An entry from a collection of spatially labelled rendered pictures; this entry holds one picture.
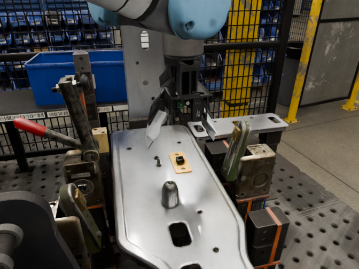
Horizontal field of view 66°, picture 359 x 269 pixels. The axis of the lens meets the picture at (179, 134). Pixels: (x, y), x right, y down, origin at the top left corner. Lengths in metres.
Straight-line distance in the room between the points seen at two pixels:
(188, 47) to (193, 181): 0.27
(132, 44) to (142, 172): 0.36
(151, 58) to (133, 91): 0.11
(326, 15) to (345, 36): 0.43
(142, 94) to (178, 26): 0.55
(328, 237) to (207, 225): 0.55
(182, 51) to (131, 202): 0.29
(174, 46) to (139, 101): 0.39
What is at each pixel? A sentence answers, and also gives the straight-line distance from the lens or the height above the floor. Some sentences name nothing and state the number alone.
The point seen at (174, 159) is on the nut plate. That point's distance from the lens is 0.65.
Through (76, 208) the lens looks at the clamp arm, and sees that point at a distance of 0.44.
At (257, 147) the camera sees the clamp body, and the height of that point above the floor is 1.04.
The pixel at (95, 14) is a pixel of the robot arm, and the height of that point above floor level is 1.33.
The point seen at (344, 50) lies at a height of 0.73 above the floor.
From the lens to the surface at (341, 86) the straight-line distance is 3.78.
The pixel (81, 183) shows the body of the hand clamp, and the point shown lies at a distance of 0.62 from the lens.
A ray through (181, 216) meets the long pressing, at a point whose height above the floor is 1.00.
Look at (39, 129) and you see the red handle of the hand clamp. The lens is 0.59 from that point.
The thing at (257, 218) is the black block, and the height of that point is 0.99.
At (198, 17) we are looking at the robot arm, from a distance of 0.30.
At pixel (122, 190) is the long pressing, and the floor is 1.00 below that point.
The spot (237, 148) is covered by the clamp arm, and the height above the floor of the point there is 1.07.
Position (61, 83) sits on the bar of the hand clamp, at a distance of 0.53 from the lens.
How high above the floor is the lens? 1.37
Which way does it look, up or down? 29 degrees down
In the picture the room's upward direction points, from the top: straight up
